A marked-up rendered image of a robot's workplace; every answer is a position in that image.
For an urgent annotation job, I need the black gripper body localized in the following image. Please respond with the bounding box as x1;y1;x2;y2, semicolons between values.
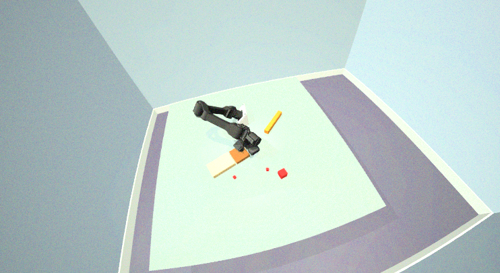
245;140;260;156

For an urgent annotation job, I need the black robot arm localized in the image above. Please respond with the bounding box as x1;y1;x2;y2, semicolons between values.
193;100;261;152

